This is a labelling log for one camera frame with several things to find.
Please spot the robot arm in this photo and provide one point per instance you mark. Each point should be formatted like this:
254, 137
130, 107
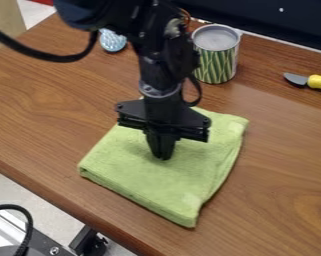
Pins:
156, 40

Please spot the green striped can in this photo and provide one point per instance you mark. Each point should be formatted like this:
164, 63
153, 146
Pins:
216, 55

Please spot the light blue toy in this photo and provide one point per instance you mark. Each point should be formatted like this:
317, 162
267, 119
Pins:
111, 40

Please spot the green cloth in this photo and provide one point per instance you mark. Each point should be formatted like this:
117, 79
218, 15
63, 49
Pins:
167, 180

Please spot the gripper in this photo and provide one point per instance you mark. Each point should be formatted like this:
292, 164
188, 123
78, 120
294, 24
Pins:
163, 115

